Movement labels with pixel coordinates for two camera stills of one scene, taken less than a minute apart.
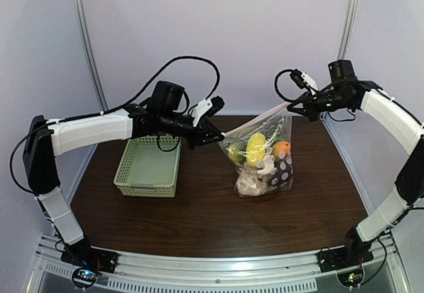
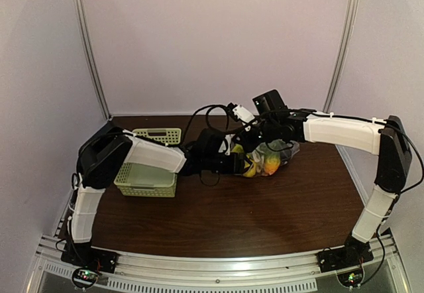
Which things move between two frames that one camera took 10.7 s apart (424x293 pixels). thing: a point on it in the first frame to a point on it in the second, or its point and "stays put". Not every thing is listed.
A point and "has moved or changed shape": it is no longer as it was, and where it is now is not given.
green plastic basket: [149, 167] stays put
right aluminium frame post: [352, 10] stays put
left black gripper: [196, 134] to [236, 164]
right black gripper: [310, 106] to [253, 139]
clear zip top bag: [260, 152] has moved or changed shape
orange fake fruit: [281, 146] to [271, 165]
